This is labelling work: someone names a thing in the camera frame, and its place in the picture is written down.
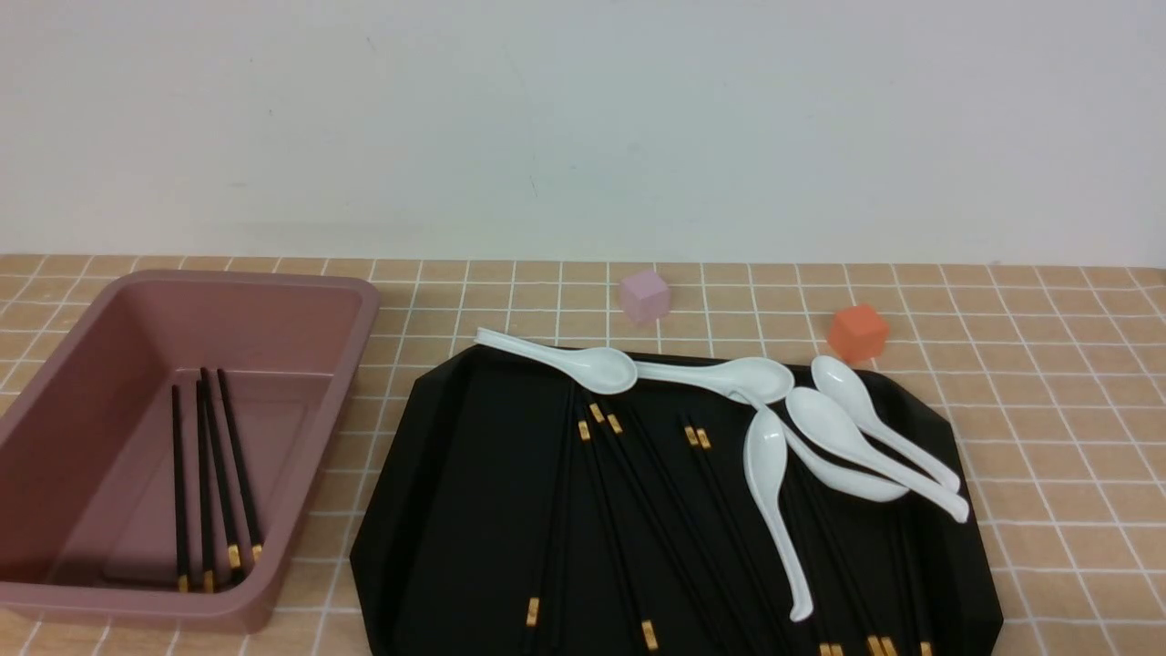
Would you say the white spoon far left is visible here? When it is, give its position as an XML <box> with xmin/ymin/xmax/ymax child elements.
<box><xmin>475</xmin><ymin>327</ymin><xmax>639</xmax><ymax>395</ymax></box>

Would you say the pink cube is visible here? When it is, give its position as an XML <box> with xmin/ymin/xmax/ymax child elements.
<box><xmin>618</xmin><ymin>269</ymin><xmax>670</xmax><ymax>324</ymax></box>

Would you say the black chopstick gold band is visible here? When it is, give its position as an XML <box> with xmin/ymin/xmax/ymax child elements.
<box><xmin>845</xmin><ymin>502</ymin><xmax>901</xmax><ymax>655</ymax></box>
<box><xmin>584</xmin><ymin>394</ymin><xmax>724</xmax><ymax>655</ymax></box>
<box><xmin>782</xmin><ymin>475</ymin><xmax>833</xmax><ymax>655</ymax></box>
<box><xmin>578</xmin><ymin>411</ymin><xmax>660</xmax><ymax>655</ymax></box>
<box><xmin>682</xmin><ymin>414</ymin><xmax>788</xmax><ymax>655</ymax></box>
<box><xmin>521</xmin><ymin>383</ymin><xmax>578</xmax><ymax>655</ymax></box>
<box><xmin>691</xmin><ymin>418</ymin><xmax>799</xmax><ymax>655</ymax></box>
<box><xmin>600</xmin><ymin>408</ymin><xmax>752</xmax><ymax>655</ymax></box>
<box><xmin>893</xmin><ymin>507</ymin><xmax>935</xmax><ymax>655</ymax></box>
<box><xmin>813</xmin><ymin>498</ymin><xmax>886</xmax><ymax>655</ymax></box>
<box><xmin>795</xmin><ymin>480</ymin><xmax>844</xmax><ymax>655</ymax></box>

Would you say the black octagonal tray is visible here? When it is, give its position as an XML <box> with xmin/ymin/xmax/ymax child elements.
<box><xmin>351</xmin><ymin>347</ymin><xmax>1004</xmax><ymax>655</ymax></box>

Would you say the white spoon long vertical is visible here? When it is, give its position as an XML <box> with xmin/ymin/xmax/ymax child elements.
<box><xmin>742</xmin><ymin>405</ymin><xmax>813</xmax><ymax>622</ymax></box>

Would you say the white spoon middle right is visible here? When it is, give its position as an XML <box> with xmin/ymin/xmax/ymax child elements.
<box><xmin>784</xmin><ymin>386</ymin><xmax>970</xmax><ymax>523</ymax></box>

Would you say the white spoon far right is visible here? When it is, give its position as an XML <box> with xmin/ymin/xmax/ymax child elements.
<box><xmin>812</xmin><ymin>354</ymin><xmax>961</xmax><ymax>493</ymax></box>

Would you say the orange cube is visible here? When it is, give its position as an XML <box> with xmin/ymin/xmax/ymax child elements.
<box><xmin>827</xmin><ymin>304</ymin><xmax>890</xmax><ymax>364</ymax></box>

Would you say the white spoon lower middle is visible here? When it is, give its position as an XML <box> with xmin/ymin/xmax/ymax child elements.
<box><xmin>777</xmin><ymin>418</ymin><xmax>908</xmax><ymax>503</ymax></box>

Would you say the black chopstick in bin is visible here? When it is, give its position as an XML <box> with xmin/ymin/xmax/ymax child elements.
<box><xmin>199</xmin><ymin>368</ymin><xmax>244</xmax><ymax>584</ymax></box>
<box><xmin>170</xmin><ymin>385</ymin><xmax>191</xmax><ymax>593</ymax></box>
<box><xmin>216</xmin><ymin>368</ymin><xmax>264</xmax><ymax>563</ymax></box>
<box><xmin>195</xmin><ymin>381</ymin><xmax>216</xmax><ymax>594</ymax></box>

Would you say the pink plastic bin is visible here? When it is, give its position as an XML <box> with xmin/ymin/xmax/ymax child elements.
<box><xmin>1</xmin><ymin>270</ymin><xmax>380</xmax><ymax>632</ymax></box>

